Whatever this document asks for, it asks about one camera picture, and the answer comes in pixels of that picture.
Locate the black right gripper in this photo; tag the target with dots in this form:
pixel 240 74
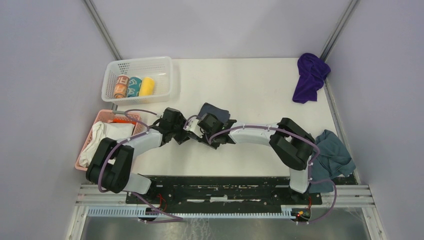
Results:
pixel 204 141

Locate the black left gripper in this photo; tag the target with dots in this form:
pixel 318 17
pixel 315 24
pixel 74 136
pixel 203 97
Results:
pixel 183 137

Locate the dark grey towel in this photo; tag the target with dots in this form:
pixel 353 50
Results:
pixel 221 114

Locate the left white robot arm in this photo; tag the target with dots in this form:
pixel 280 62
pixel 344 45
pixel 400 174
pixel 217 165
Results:
pixel 111 166

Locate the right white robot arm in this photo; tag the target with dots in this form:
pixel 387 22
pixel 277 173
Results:
pixel 292 144

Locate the yellow rolled towel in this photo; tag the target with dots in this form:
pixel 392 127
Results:
pixel 146 87

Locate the orange item in basket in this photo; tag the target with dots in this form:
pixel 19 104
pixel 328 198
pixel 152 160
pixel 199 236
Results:
pixel 122 121

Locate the teal patterned rolled towel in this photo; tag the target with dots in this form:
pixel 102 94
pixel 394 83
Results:
pixel 134 87

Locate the white plastic basket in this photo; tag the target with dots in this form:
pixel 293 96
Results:
pixel 160 69

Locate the orange patterned rolled towel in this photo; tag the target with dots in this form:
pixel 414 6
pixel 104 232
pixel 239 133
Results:
pixel 121 87

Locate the pink plastic basket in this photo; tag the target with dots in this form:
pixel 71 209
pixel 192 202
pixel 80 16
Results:
pixel 106 116

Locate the white cloth in basket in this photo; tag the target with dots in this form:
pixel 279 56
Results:
pixel 99 131

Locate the purple towel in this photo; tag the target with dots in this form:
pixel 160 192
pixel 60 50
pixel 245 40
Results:
pixel 313 72

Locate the teal blue towel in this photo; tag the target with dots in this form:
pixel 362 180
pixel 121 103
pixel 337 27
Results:
pixel 334 158

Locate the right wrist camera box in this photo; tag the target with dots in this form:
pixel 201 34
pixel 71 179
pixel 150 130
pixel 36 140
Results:
pixel 193 129

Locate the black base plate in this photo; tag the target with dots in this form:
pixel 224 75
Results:
pixel 226 194

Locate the aluminium frame rails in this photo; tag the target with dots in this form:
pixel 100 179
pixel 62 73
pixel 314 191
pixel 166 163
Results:
pixel 348 213

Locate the left corner metal rail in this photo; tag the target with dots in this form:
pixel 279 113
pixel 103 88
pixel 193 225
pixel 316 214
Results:
pixel 102 28

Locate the corner metal rail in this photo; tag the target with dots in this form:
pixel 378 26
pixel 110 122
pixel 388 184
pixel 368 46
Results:
pixel 102 28
pixel 338 29

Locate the right corner metal rail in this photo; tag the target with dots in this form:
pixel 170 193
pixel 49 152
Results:
pixel 338 29

